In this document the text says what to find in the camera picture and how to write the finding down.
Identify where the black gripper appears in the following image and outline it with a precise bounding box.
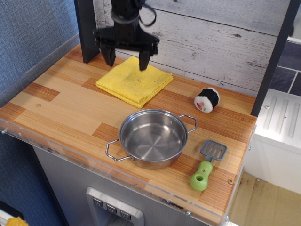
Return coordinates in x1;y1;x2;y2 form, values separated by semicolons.
93;18;159;71

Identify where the yellow towel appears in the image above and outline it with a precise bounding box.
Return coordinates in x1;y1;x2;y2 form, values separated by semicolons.
95;56;173;109

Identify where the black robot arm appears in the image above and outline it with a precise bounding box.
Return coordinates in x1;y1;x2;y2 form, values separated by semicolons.
94;0;159;71

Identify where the plush sushi roll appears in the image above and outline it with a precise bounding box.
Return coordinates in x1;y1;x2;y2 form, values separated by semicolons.
194;87;220;113

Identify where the stainless steel pot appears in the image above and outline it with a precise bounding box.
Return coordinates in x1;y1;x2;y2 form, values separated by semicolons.
105;109;198;170

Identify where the clear acrylic front guard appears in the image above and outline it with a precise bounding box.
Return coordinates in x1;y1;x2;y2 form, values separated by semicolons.
0;119;257;224

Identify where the silver button panel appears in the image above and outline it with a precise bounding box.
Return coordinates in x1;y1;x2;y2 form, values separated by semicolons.
86;187;144;226

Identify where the white side cabinet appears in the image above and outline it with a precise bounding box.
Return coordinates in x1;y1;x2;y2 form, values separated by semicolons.
244;89;301;194

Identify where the yellow black object on floor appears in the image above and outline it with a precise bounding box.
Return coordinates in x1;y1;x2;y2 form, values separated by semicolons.
0;210;29;226

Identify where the dark left shelf post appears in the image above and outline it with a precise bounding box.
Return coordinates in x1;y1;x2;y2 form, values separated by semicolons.
74;0;99;63

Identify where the dark shelf post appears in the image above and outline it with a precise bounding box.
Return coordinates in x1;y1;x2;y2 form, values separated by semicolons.
74;0;99;63
251;0;301;116

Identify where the green handled grey spatula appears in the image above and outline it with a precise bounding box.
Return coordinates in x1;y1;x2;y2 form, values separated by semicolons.
190;139;228;191

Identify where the dark right shelf post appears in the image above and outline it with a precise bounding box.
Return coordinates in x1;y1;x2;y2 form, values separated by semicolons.
251;0;301;116

